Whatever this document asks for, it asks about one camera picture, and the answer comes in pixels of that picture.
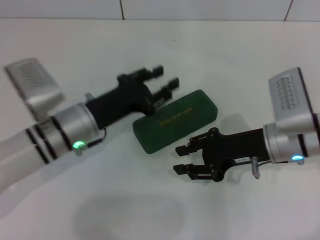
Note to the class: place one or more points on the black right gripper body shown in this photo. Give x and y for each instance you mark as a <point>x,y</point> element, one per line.
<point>235,147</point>

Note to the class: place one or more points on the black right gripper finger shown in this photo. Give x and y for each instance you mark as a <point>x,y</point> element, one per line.
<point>185,150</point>
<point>181,170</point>

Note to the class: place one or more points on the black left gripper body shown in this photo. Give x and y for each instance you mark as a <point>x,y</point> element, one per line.
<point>120,102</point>

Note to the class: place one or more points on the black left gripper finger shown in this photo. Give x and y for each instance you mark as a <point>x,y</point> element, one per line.
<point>174,83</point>
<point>158,70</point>

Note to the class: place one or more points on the green glasses case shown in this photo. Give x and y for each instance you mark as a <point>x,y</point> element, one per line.
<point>175,120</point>

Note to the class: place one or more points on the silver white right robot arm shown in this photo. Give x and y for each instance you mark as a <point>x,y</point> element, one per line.
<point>282,145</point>

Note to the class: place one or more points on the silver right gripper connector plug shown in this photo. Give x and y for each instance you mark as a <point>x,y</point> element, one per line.
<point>255,167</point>

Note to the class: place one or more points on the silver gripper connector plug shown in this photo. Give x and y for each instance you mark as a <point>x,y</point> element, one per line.
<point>89,96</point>
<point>255,167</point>

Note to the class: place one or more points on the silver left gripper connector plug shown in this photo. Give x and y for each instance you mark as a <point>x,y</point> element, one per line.
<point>89,96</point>

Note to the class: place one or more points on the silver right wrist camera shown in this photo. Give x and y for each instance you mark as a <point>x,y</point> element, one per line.
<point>290,97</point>

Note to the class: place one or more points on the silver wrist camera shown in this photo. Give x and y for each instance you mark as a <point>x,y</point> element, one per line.
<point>32,80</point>
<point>290,97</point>

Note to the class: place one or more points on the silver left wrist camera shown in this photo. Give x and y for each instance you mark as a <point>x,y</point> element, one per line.
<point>32,80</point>

